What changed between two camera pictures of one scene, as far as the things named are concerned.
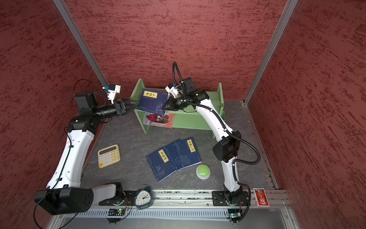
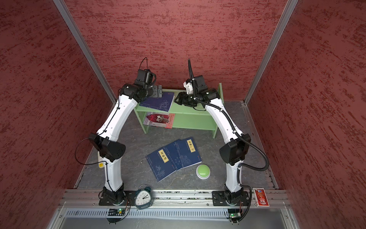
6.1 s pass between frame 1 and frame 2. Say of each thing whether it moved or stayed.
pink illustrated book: stayed
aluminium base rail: stayed
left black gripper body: moved
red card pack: stayed
